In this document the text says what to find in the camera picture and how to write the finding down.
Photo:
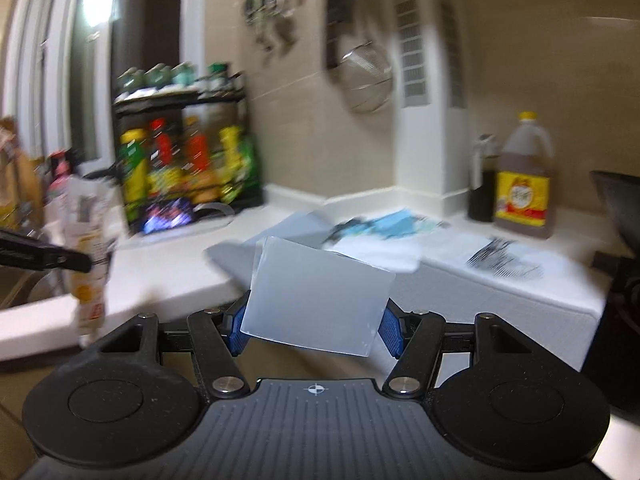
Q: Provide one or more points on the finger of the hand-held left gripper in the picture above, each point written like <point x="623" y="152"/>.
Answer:
<point x="30" y="255"/>

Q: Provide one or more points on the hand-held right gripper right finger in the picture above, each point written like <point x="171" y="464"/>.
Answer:
<point x="390" y="332"/>

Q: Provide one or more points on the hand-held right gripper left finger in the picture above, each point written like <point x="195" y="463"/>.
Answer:
<point x="232" y="327"/>

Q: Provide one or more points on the white printed packet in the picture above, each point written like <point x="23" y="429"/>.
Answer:
<point x="85" y="220"/>

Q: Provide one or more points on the translucent white plastic sheet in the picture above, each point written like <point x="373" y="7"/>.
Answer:
<point x="315" y="300"/>

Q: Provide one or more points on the light blue cloth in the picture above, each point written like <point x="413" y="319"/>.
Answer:
<point x="400" y="224"/>

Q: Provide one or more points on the grey fabric mat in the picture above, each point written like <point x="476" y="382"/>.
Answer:
<point x="235" y="257"/>

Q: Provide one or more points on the brown printed bag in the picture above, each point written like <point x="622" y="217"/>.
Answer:
<point x="15" y="180"/>

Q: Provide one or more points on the white printed cloth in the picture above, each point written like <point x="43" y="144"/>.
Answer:
<point x="450" y="250"/>

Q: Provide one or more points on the pale blue flat sheet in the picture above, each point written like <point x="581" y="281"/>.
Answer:
<point x="300" y="227"/>

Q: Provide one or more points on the yellow lid seasoning container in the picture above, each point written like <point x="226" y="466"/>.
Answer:
<point x="134" y="175"/>

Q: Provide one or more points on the green snack pouch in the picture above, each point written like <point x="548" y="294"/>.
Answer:
<point x="250" y="165"/>

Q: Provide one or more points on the red cap sauce bottle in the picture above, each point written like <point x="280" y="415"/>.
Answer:
<point x="161" y="155"/>

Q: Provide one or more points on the yellow snack bag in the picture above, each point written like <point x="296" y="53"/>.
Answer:
<point x="231" y="160"/>

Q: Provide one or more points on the dark soy sauce dispenser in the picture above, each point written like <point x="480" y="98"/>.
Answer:
<point x="482" y="185"/>

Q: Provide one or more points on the cooking wine jug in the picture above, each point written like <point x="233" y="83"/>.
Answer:
<point x="525" y="195"/>

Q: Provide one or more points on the green ceramic cup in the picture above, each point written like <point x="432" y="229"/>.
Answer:
<point x="157" y="76"/>
<point x="132" y="80"/>
<point x="182" y="74"/>

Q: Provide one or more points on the window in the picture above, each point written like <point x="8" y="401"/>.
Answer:
<point x="95" y="60"/>

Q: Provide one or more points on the green lid jar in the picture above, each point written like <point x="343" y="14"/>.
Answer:
<point x="219" y="77"/>

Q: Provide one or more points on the metal mesh strainer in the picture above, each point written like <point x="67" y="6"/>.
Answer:
<point x="367" y="80"/>

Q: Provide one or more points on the black wok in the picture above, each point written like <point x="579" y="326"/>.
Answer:
<point x="620" y="205"/>

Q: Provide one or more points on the white vent grille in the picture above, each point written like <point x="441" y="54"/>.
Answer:
<point x="412" y="50"/>

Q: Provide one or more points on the dark hanging utensil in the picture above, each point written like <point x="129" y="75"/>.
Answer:
<point x="342" y="15"/>

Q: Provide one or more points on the hanging kitchen tools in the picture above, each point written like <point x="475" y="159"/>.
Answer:
<point x="272" y="5"/>

